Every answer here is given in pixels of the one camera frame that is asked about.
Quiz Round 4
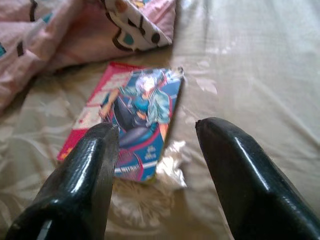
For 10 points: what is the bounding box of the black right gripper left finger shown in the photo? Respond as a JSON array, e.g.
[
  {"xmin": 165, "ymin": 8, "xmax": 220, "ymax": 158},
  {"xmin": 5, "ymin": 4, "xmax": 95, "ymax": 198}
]
[{"xmin": 4, "ymin": 122, "xmax": 121, "ymax": 240}]

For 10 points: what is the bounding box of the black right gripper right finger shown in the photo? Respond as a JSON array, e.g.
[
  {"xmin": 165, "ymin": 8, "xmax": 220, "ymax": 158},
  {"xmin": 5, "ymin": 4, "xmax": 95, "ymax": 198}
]
[{"xmin": 194, "ymin": 116, "xmax": 320, "ymax": 240}]

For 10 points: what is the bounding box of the colourful comic book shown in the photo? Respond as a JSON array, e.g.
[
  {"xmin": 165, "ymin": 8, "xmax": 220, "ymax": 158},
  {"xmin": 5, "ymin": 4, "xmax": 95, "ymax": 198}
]
[{"xmin": 56, "ymin": 61, "xmax": 186, "ymax": 183}]

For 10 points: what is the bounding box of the pink cartoon print blanket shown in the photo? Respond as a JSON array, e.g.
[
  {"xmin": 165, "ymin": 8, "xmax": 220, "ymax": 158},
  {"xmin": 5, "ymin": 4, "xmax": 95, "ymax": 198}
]
[{"xmin": 0, "ymin": 0, "xmax": 177, "ymax": 113}]

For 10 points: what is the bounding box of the beige floral bed sheet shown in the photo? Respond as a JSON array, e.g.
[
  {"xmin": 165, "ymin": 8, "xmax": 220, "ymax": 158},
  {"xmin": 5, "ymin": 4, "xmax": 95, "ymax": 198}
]
[{"xmin": 0, "ymin": 0, "xmax": 320, "ymax": 240}]

